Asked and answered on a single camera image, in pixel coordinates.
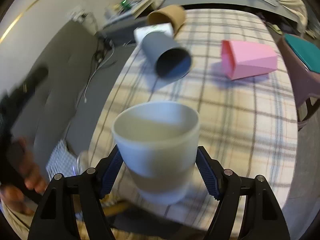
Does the white plastic cup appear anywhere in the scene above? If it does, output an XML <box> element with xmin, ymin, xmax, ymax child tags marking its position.
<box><xmin>111</xmin><ymin>101</ymin><xmax>200</xmax><ymax>205</ymax></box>

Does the pink angular cup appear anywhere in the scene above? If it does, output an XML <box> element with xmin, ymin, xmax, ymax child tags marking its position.
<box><xmin>221</xmin><ymin>40</ymin><xmax>278</xmax><ymax>80</ymax></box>

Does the grey blue plastic cup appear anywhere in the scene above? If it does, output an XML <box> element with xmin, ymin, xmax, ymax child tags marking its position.
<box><xmin>141</xmin><ymin>32</ymin><xmax>192</xmax><ymax>80</ymax></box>

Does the white green printed cup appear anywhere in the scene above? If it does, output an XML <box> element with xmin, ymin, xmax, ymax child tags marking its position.
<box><xmin>133</xmin><ymin>23</ymin><xmax>174</xmax><ymax>43</ymax></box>

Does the brown paper cup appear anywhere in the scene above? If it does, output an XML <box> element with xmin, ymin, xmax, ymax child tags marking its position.
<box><xmin>147</xmin><ymin>5</ymin><xmax>186</xmax><ymax>35</ymax></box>

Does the person's left hand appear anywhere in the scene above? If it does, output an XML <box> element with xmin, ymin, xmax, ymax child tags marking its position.
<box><xmin>1</xmin><ymin>138</ymin><xmax>47</xmax><ymax>216</ymax></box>

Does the checkered blue cloth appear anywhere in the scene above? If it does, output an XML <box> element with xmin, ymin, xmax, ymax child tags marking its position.
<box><xmin>46</xmin><ymin>139</ymin><xmax>77</xmax><ymax>180</ymax></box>

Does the plaid tablecloth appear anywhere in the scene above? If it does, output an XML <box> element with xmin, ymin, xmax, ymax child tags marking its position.
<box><xmin>88</xmin><ymin>9</ymin><xmax>298</xmax><ymax>206</ymax></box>

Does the purple stool teal cushion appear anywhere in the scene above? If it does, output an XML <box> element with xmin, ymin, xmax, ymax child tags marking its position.
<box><xmin>277</xmin><ymin>34</ymin><xmax>319</xmax><ymax>129</ymax></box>

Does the white bedside table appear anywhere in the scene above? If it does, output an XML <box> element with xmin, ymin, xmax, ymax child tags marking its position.
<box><xmin>102</xmin><ymin>0</ymin><xmax>154</xmax><ymax>29</ymax></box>

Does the white charging cable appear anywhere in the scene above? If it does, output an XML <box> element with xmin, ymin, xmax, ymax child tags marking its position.
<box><xmin>83</xmin><ymin>39</ymin><xmax>116</xmax><ymax>103</ymax></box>

